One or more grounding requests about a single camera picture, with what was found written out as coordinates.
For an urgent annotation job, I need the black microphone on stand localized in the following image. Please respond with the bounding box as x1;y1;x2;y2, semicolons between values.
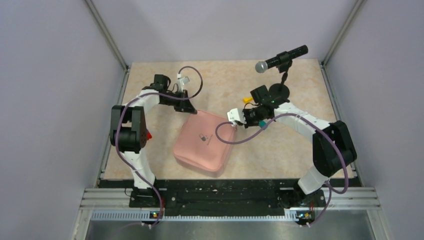
255;45;309;100

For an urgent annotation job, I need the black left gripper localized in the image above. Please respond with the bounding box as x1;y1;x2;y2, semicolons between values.
160;89;196;114

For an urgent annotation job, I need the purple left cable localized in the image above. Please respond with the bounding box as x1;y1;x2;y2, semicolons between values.
114;66;204;229

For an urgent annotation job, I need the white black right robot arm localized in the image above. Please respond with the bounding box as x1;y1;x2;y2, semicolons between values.
242;83;358;206

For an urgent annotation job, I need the yellow plastic piece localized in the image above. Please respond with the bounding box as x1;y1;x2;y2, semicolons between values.
243;97;253;104

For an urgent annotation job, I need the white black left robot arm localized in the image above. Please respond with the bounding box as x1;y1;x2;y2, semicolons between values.
109;74;197;207

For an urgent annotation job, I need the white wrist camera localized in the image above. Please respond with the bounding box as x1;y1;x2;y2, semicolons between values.
226;108;247;128
176;73;190;92

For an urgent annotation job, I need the teal small box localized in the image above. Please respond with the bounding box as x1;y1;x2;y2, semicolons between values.
258;121;268;130

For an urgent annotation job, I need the purple cable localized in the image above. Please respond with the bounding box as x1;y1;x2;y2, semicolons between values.
215;113;349;228
114;66;204;229

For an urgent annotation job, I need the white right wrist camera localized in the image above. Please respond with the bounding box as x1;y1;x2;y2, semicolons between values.
226;108;247;128

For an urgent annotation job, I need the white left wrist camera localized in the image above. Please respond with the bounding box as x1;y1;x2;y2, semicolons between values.
176;73;190;92

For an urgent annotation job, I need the pink medicine case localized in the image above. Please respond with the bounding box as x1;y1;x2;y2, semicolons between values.
172;110;233;178

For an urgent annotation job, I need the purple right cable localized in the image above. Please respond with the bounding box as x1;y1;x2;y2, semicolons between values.
215;113;349;228

